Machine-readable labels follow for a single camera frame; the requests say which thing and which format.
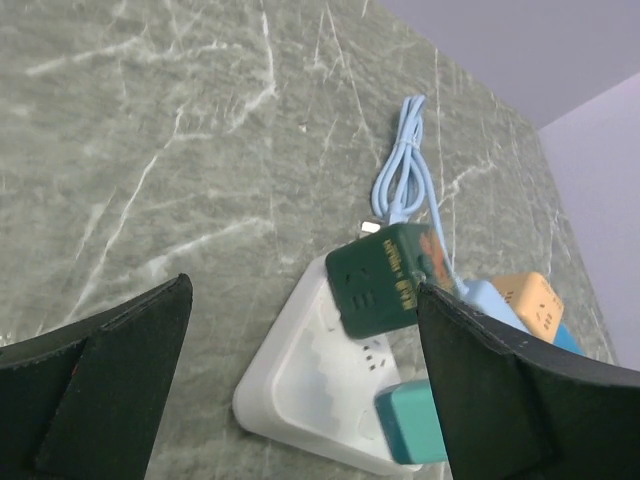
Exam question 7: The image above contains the light blue cable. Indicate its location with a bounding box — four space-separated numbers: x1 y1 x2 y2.
358 94 469 296

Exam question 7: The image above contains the teal cube adapter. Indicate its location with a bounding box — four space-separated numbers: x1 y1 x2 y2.
374 379 447 465

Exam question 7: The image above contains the wooden cube plug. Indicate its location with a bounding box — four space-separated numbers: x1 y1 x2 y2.
491 272 564 343

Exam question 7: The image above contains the white triangular power strip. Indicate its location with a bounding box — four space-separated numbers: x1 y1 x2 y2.
232 257 421 476

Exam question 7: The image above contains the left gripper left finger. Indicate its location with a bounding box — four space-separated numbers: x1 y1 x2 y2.
1 274 193 479

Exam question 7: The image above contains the dark green plug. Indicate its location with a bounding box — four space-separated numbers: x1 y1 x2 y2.
325 223 460 340

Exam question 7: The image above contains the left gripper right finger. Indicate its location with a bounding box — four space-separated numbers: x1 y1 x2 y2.
417 284 639 479

